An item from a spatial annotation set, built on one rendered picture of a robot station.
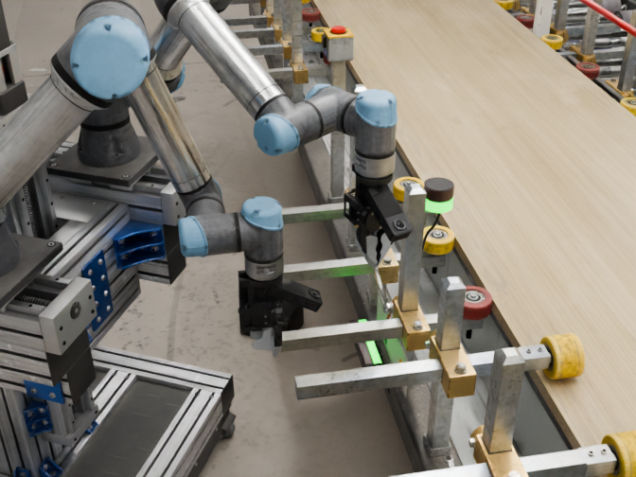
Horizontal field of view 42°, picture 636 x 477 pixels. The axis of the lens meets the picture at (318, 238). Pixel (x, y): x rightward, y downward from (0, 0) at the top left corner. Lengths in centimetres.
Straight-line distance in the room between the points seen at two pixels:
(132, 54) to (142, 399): 145
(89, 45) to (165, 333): 195
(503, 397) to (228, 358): 184
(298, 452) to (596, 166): 123
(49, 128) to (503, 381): 80
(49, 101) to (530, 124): 158
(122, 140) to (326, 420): 121
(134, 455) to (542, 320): 122
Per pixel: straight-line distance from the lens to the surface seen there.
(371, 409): 280
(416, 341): 174
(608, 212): 216
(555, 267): 191
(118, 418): 254
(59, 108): 139
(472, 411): 193
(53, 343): 167
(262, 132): 148
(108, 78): 134
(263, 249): 154
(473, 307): 174
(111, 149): 202
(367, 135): 151
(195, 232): 152
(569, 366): 157
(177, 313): 323
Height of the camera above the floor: 195
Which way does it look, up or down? 32 degrees down
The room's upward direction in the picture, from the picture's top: straight up
